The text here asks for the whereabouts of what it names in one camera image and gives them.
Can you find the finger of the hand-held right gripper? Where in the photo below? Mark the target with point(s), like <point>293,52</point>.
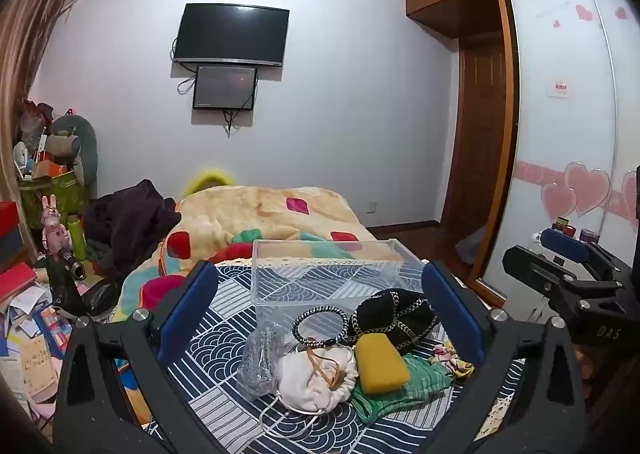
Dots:
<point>537,274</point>
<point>565,243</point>

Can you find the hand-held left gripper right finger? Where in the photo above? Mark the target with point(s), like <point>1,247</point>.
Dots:
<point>452,316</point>

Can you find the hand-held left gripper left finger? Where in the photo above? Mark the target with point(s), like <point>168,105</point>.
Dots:
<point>187,306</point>

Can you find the floral fabric scrunchie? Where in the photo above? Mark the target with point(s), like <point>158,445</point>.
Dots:
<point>452,361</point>

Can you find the yellow sponge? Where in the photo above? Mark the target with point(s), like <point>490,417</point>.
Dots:
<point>381,359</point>

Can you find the clear crinkled plastic bag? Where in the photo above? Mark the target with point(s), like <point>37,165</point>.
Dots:
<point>260,359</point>

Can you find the green knit cloth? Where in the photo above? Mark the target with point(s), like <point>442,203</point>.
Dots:
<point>400,396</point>

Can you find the black and white braided band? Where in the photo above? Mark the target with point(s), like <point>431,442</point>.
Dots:
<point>320,326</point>

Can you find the clear plastic storage box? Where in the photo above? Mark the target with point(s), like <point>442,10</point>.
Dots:
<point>325,279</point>

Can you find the red and green jar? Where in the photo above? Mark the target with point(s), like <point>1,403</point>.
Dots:
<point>565,225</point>

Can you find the purple jar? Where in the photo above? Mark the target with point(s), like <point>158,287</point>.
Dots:
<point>588,235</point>

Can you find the navy wave-pattern bed sheet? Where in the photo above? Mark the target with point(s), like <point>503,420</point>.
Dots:
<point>230,384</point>

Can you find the colourful patterned fleece blanket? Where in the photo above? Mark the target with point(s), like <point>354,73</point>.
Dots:
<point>250,229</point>

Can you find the pile of dark clothes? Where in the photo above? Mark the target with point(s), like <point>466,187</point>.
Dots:
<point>127,226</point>

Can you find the black plastic bag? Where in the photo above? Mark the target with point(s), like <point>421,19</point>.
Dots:
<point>75,291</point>

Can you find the wooden wardrobe with heart doors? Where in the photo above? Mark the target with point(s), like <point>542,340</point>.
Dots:
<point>560,124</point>

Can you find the yellow fluffy plush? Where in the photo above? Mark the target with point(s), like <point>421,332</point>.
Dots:
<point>207,181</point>

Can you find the green bottle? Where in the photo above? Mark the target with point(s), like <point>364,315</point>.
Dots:
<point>76,241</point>

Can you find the wooden room door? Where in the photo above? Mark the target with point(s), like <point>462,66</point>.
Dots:
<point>475,134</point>

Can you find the pink rabbit figurine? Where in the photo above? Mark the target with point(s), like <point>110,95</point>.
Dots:
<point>52,231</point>

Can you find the pile of books and papers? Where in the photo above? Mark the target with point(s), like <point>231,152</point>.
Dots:
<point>27,334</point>

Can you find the green storage basket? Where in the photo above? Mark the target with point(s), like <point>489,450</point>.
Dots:
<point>57,196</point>

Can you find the red box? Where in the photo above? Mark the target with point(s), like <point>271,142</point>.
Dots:
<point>10,229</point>

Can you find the grey plush toy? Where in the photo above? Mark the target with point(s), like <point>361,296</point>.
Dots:
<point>75,139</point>

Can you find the striped beige curtain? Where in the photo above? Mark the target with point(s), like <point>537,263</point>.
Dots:
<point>30,24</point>

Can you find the small wall-mounted monitor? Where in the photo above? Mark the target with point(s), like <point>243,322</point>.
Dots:
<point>225,87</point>

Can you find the wall-mounted black television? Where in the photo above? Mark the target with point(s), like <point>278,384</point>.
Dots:
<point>231,35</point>

